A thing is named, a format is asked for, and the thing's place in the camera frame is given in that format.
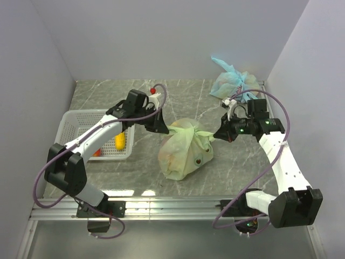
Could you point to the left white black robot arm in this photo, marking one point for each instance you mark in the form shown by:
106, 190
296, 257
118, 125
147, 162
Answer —
65, 168

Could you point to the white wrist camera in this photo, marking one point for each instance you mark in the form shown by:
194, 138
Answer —
154, 99
231, 105

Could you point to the aluminium mounting rail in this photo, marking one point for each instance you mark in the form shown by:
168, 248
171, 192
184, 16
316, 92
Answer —
140, 208

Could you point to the red fake apple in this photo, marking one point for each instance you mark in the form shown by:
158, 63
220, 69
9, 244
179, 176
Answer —
97, 153

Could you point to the tied blue plastic bag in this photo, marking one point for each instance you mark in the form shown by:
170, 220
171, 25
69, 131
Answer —
231, 81

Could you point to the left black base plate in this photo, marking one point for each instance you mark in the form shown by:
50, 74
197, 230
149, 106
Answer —
118, 209

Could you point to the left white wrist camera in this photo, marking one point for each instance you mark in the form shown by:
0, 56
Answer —
154, 99

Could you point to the light green plastic bag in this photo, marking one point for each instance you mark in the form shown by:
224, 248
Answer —
186, 148

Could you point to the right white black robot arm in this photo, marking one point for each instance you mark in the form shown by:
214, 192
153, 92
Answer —
297, 203

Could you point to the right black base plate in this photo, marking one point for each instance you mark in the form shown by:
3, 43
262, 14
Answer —
235, 210

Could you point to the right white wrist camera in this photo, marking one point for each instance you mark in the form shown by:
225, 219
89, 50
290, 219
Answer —
231, 105

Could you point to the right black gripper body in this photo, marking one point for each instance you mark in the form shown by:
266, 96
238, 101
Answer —
242, 126

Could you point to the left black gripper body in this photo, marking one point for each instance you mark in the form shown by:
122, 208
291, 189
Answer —
148, 122

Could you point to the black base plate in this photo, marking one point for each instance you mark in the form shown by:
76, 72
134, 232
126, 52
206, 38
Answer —
235, 210
118, 209

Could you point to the white plastic basket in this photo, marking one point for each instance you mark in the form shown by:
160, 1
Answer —
75, 123

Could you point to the yellow fake lemon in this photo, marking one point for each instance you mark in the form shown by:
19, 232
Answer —
120, 141

